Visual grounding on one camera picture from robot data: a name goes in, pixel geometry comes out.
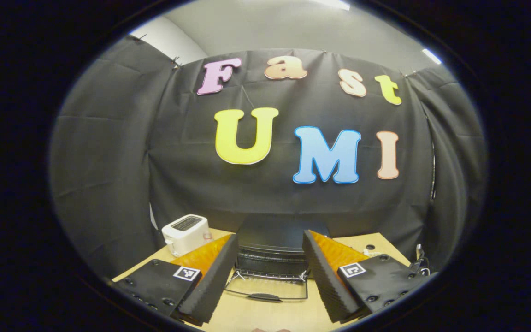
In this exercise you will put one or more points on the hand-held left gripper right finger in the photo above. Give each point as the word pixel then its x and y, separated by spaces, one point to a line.
pixel 325 281

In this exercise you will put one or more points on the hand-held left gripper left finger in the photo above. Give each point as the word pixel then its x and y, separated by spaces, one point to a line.
pixel 212 281

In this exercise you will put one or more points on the black electric oven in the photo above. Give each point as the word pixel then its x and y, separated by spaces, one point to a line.
pixel 270 240

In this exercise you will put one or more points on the white toaster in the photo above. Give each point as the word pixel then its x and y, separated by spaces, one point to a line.
pixel 185 233

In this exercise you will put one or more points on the black backdrop cloth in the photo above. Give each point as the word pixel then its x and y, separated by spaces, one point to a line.
pixel 178 152

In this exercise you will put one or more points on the ceiling light panel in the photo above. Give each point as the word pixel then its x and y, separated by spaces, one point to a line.
pixel 431 56

